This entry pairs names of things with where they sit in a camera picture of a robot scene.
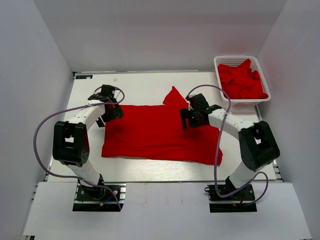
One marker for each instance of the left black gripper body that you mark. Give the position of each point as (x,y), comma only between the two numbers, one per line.
(115,113)

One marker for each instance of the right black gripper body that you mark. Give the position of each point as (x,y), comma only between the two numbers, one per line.
(193,120)

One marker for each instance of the red t shirt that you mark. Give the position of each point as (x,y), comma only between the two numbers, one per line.
(155,132)

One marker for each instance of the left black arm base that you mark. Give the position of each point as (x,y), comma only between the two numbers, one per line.
(92,199)

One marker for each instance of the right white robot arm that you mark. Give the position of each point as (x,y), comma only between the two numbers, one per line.
(257,144)

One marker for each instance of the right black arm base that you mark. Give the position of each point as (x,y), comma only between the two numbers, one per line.
(240,202)

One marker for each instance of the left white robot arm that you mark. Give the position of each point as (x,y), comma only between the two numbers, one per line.
(70,138)

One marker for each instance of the red shirts pile in basket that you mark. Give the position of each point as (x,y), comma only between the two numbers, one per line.
(241,82)

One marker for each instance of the blue table label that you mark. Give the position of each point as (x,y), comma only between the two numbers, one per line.
(83,77)

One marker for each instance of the white plastic basket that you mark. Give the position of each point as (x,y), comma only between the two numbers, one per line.
(234,61)

